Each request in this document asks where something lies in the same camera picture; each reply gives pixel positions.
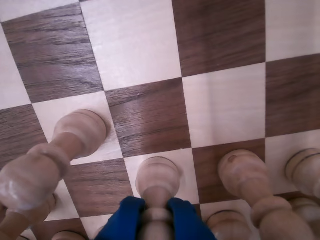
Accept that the wooden chessboard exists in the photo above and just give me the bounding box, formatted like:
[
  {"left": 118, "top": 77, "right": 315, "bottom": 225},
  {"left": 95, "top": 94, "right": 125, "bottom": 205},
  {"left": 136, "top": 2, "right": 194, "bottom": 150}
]
[{"left": 0, "top": 0, "right": 320, "bottom": 240}]

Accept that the light wooden pawn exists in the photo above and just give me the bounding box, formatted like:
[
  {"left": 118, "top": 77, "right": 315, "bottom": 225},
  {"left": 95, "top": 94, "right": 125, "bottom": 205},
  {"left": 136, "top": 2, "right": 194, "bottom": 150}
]
[
  {"left": 0, "top": 192, "right": 57, "bottom": 240},
  {"left": 135, "top": 156, "right": 183, "bottom": 240},
  {"left": 0, "top": 109, "right": 108, "bottom": 213},
  {"left": 284, "top": 148, "right": 320, "bottom": 198},
  {"left": 217, "top": 149, "right": 316, "bottom": 240}
]

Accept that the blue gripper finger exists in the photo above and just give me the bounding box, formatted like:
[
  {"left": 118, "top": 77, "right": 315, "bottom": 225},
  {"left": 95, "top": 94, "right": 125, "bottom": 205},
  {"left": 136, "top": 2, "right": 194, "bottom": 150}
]
[
  {"left": 166, "top": 197, "right": 217, "bottom": 240},
  {"left": 94, "top": 196, "right": 147, "bottom": 240}
]

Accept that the light wooden knight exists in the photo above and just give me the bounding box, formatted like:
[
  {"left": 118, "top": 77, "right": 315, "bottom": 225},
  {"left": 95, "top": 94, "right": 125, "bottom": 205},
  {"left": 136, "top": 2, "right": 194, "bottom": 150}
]
[{"left": 289, "top": 197, "right": 320, "bottom": 226}]

